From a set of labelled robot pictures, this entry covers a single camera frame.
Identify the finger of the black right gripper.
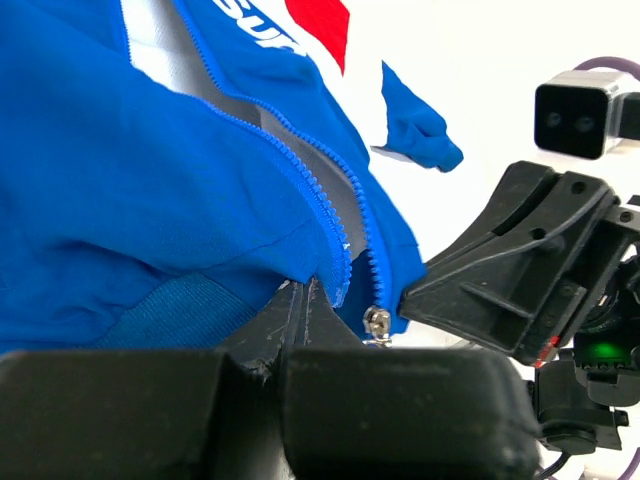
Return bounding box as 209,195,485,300
399,161,620,365

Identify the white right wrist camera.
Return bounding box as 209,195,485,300
533,70,639,160

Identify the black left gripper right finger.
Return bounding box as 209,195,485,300
280,281,539,479

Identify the silver metal zipper slider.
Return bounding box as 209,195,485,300
363,305,392,348

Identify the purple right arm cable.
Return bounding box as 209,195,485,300
572,56,640,81

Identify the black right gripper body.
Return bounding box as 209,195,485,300
529,199,639,453

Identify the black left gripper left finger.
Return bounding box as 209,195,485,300
1,284,305,479

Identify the blue red white hooded jacket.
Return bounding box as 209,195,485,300
1,1,463,353

